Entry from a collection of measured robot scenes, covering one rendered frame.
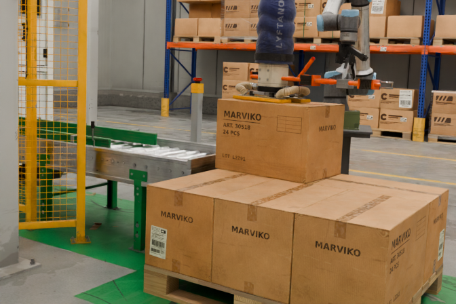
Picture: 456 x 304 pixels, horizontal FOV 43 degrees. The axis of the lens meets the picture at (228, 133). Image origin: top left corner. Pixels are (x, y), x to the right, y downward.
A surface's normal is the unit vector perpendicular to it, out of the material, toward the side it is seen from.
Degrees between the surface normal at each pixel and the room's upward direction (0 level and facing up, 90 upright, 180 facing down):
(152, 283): 90
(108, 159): 90
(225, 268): 90
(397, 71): 90
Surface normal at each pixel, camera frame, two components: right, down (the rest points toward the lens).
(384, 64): -0.53, 0.07
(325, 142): 0.79, 0.10
